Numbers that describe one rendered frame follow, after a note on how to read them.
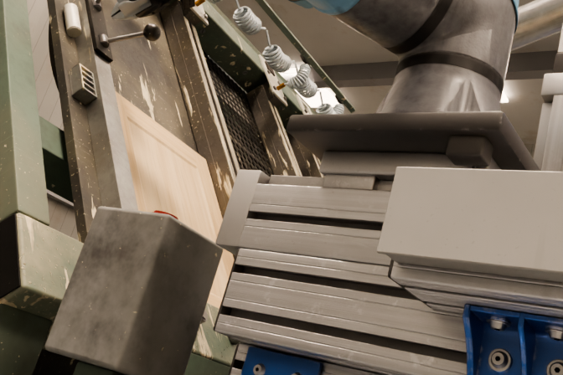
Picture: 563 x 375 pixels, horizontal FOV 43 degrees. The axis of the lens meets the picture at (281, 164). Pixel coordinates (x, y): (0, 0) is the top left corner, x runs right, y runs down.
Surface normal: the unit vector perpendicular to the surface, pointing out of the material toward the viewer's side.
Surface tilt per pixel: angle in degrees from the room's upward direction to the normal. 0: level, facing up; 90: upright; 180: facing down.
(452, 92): 72
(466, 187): 90
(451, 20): 125
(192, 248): 90
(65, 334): 90
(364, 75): 90
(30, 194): 54
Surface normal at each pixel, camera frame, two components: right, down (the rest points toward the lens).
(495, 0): 0.47, -0.20
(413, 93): -0.45, -0.68
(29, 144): 0.84, -0.49
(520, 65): -0.53, -0.42
